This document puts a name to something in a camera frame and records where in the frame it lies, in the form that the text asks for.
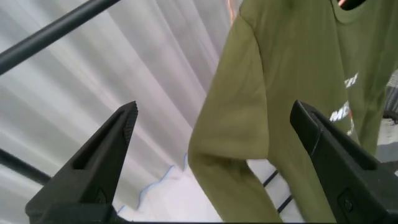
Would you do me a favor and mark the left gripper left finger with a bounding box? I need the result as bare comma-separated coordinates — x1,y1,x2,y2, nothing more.
25,100,139,222

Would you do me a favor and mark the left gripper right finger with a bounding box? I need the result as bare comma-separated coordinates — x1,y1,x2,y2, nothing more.
289,99,398,222

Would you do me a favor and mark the black clothes rack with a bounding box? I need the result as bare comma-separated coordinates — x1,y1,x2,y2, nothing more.
0,0,295,215

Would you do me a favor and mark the green printed shirt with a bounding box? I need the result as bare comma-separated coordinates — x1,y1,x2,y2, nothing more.
187,0,398,222

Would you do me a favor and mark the white curtain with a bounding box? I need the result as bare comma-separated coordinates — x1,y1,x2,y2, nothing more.
0,0,244,222

